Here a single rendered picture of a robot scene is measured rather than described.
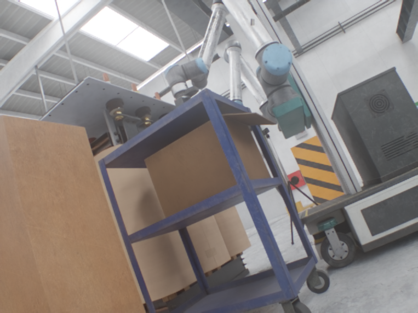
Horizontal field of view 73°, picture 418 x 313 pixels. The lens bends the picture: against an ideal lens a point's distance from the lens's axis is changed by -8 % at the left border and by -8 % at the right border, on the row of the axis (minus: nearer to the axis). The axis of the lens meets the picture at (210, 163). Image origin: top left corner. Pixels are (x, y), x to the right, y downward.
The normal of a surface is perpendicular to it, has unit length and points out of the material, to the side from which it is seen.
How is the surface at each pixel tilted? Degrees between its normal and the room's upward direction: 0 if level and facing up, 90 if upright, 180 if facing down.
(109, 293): 90
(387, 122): 90
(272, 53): 95
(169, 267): 90
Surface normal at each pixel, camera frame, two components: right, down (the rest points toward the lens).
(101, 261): 0.81, -0.43
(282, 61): -0.05, -0.11
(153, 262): 0.12, -0.27
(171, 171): -0.46, -0.03
